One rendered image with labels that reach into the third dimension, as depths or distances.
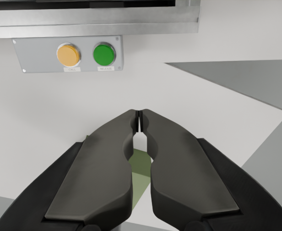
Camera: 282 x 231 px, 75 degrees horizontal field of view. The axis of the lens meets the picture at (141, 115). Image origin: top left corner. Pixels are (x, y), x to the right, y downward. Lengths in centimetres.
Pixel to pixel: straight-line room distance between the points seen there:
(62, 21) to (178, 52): 27
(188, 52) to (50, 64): 32
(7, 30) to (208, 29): 43
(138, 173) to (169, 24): 39
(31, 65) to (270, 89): 166
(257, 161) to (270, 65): 97
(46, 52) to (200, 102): 41
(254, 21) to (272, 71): 120
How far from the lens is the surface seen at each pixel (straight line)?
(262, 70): 169
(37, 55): 44
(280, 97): 188
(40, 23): 43
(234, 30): 54
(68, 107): 58
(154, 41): 49
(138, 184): 59
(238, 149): 73
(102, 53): 38
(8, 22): 46
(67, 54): 40
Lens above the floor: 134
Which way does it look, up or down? 60 degrees down
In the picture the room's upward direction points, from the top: 177 degrees clockwise
